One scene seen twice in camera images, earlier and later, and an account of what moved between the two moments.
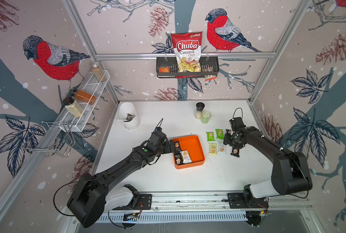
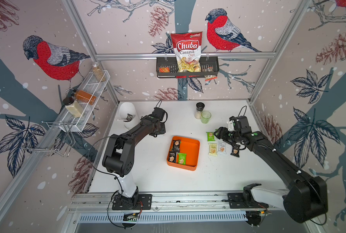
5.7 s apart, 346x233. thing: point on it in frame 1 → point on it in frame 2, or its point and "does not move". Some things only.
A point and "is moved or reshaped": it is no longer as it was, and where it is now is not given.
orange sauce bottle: [84, 96] does not move
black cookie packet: [179, 159] → [172, 157]
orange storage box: [187, 152] is moved or reshaped
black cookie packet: [235, 152] does not move
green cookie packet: [210, 137] does not move
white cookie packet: [222, 148] does not move
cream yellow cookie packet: [213, 149] does not move
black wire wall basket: [166, 68] does not move
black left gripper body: [165, 148] → [161, 130]
